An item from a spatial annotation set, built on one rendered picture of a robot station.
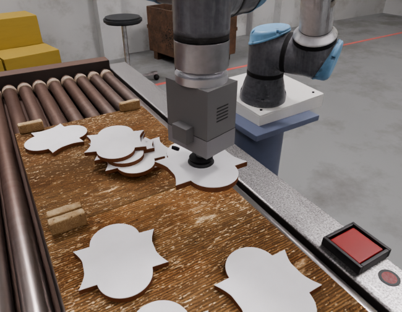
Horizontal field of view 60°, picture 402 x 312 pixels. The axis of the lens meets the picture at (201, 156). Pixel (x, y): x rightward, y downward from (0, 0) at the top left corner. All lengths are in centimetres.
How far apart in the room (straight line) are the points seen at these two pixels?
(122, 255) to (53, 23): 440
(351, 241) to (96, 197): 47
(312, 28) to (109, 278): 75
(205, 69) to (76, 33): 449
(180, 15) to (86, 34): 452
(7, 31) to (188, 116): 372
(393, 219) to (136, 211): 184
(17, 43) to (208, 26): 379
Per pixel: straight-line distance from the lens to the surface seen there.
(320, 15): 96
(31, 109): 118
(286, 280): 54
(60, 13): 485
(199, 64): 46
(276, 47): 105
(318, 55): 101
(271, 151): 119
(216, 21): 45
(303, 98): 121
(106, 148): 77
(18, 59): 383
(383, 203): 240
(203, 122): 48
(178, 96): 50
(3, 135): 105
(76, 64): 147
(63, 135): 92
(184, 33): 46
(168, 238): 60
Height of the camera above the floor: 136
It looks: 32 degrees down
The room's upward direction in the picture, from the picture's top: straight up
